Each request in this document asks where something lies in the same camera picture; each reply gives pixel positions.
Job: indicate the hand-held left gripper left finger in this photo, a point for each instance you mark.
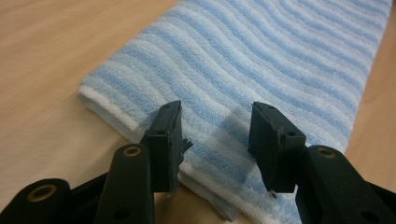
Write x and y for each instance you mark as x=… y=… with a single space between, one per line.
x=162 y=149

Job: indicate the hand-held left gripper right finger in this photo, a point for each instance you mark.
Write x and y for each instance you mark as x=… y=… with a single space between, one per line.
x=280 y=149

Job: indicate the blue striped towel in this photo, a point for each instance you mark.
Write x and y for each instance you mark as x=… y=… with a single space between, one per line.
x=249 y=62

